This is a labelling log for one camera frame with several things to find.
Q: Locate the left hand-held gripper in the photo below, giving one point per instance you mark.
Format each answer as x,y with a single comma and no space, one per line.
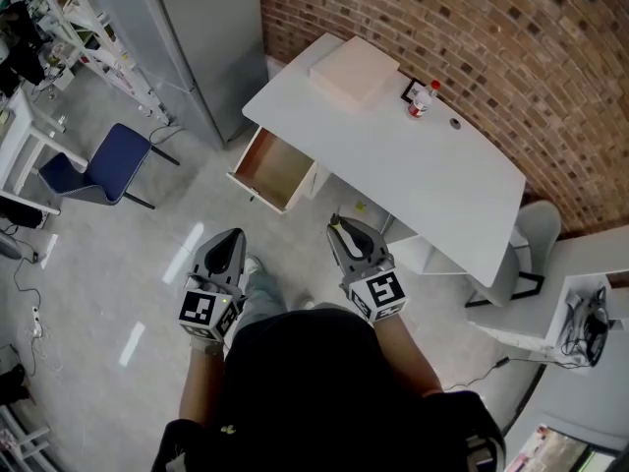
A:
212,283

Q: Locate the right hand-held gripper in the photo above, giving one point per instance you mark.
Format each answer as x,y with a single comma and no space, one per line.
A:
378,290

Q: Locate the wooden drawer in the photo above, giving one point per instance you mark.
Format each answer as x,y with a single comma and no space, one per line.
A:
272,165

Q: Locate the person's left forearm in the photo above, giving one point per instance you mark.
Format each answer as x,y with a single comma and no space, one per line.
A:
201,386

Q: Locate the person's right forearm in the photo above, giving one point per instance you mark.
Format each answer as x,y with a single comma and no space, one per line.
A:
408,352

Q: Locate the white drawer cabinet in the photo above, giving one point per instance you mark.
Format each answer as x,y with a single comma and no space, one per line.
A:
319,180

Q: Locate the person's left hand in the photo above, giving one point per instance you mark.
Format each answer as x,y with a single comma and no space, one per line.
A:
206,346

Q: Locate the person's white shoe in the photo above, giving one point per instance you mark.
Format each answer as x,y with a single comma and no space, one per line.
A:
253,265

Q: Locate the person's grey trouser leg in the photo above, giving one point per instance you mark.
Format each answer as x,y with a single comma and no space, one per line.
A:
263,298

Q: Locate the small yellow object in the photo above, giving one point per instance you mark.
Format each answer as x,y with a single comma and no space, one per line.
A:
361,207

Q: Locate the white desk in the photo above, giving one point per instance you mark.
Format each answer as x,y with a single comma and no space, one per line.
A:
417,175

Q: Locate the person's black shirt torso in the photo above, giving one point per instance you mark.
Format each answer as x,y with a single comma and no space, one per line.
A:
319,401

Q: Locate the blue padded chair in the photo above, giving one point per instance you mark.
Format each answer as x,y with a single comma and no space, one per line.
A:
110,165

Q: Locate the grey shell chair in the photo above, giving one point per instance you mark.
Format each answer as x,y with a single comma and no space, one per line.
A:
538,229

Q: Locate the white power strip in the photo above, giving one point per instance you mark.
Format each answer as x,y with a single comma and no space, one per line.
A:
35,316

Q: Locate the red-capped clear bottle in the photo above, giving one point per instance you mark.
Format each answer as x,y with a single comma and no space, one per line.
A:
420,101

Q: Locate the black framed small card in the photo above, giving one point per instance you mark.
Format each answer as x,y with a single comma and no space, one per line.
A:
411,89

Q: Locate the beige flat box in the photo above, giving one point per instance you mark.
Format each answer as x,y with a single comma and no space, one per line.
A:
354,69

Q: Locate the white side table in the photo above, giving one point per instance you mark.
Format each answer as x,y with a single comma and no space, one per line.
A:
24,135

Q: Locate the tall grey metal cabinet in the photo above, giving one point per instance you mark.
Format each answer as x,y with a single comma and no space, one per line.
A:
206,42

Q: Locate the flat display screen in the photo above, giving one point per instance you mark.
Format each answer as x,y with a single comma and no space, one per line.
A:
560,450

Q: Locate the white metal shelf rack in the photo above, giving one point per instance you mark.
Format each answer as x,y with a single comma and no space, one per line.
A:
105,47

